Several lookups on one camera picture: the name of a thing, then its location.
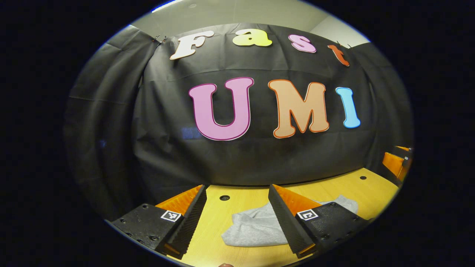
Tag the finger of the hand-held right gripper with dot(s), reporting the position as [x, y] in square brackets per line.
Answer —
[393, 163]
[403, 148]

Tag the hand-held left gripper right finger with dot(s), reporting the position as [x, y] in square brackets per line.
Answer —
[284, 218]

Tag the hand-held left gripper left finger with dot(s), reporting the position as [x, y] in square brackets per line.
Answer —
[193, 218]

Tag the grey zip-neck sweatshirt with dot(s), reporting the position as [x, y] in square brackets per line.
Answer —
[256, 226]

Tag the black backdrop cloth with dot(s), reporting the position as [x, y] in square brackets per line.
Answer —
[259, 155]

